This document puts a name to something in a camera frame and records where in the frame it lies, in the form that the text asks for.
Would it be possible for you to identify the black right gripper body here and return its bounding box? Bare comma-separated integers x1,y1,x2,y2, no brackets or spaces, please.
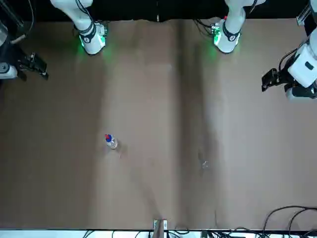
9,49,32,72

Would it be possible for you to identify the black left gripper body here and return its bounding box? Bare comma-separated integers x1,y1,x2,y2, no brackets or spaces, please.
275,69,290,86

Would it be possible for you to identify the clear blue-capped dropper bottle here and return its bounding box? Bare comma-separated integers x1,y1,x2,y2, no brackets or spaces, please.
104,133,119,150

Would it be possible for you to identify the black frame profile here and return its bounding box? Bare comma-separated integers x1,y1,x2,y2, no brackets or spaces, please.
0,0,25,28

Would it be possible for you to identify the aluminium frame profile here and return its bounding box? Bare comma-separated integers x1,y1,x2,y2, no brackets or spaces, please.
296,0,317,27

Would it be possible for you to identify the left base thin cable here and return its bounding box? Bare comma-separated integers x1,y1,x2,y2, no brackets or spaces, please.
194,18,216,38

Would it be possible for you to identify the long looping black cable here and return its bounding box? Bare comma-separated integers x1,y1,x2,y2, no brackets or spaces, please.
262,205,317,233

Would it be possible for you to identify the short looping black cable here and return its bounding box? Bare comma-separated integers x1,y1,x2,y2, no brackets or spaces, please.
287,208,317,234

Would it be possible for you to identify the aluminium camera post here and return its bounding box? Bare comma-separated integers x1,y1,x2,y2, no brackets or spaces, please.
152,218,168,238

